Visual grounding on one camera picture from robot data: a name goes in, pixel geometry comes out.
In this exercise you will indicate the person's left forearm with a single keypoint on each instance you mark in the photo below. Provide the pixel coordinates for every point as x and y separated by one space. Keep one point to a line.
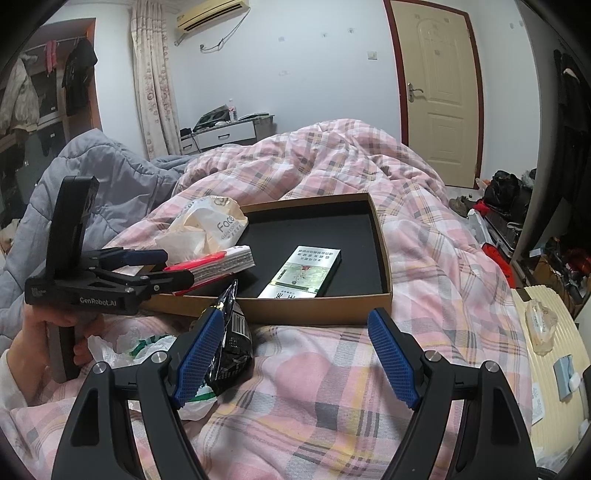
11 383

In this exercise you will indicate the grey quilt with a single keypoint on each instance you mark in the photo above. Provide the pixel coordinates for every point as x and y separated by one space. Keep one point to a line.
97 170

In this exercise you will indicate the hanging beige jacket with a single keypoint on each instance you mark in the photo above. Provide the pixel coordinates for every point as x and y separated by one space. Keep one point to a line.
18 97

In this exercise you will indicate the hanging dark clothes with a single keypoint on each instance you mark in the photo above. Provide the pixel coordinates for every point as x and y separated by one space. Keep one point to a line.
572 161

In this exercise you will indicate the green white carton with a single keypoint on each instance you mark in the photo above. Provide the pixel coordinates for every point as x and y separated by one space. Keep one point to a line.
300 274

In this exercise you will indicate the red tissue pack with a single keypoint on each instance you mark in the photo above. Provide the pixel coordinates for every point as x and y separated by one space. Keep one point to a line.
221 265

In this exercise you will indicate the beige door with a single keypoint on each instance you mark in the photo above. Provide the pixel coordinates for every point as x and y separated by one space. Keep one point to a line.
438 92

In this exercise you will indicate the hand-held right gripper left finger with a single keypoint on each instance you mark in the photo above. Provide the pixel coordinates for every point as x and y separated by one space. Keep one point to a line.
198 360

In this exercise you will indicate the hanging pink garment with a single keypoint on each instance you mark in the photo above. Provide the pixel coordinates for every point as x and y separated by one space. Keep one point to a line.
51 57

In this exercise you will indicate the blue luggage tag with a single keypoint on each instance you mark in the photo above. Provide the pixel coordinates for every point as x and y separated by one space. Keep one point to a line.
565 376

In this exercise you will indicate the black item on cabinet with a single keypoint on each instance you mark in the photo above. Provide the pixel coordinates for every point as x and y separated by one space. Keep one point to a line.
212 119

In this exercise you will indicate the person's left hand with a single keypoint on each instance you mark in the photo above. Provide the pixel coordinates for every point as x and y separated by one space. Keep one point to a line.
32 346

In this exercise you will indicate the floral curtain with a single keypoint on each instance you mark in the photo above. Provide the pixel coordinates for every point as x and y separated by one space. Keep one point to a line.
154 83

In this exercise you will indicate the clear plastic wrapper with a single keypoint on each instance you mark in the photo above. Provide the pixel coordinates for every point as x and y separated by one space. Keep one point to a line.
540 327

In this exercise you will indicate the pink plaid blanket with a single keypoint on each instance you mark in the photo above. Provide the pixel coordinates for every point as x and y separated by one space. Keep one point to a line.
300 392

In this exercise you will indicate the air conditioner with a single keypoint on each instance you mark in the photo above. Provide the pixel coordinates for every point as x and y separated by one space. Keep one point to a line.
212 16

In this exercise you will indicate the black bag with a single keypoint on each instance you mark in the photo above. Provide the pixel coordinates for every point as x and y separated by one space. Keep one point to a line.
505 194

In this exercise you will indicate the cream suitcase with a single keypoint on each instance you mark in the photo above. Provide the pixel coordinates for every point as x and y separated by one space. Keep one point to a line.
549 415

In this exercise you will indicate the brown shoes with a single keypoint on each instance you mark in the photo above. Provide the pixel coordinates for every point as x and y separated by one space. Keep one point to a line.
461 205

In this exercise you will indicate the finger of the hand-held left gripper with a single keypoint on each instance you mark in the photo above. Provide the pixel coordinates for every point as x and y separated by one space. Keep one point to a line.
161 280
134 257

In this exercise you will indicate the brown cardboard box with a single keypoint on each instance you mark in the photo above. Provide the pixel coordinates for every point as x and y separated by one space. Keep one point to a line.
323 312

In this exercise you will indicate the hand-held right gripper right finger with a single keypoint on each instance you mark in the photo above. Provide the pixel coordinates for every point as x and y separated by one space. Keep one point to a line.
392 355

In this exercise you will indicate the hanging black jacket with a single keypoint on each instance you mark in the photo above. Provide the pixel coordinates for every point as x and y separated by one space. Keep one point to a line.
78 78

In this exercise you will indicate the white cabinet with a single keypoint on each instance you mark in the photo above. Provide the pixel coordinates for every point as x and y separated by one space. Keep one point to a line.
231 134

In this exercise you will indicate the beige plastic bag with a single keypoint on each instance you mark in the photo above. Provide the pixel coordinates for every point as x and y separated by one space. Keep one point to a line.
203 226

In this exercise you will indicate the white plastic bag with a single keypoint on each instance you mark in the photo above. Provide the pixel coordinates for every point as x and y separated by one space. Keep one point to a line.
115 349

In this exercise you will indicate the black wipes packet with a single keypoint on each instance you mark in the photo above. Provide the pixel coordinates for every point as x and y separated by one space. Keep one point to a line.
235 341

